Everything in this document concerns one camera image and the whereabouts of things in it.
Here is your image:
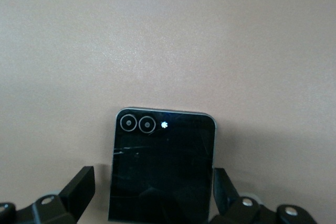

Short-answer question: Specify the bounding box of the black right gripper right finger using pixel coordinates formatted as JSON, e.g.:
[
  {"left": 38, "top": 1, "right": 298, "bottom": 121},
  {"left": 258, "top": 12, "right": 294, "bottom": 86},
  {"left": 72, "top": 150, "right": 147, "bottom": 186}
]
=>
[{"left": 209, "top": 167, "right": 277, "bottom": 224}]

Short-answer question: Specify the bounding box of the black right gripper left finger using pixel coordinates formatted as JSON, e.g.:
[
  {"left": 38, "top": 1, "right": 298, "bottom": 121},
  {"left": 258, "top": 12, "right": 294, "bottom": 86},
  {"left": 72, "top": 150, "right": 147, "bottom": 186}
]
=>
[{"left": 15, "top": 165, "right": 96, "bottom": 224}]

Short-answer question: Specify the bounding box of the black flip phone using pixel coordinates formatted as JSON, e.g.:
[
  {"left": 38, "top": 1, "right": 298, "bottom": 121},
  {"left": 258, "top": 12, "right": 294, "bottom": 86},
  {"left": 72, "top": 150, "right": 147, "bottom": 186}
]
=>
[{"left": 108, "top": 107, "right": 217, "bottom": 222}]

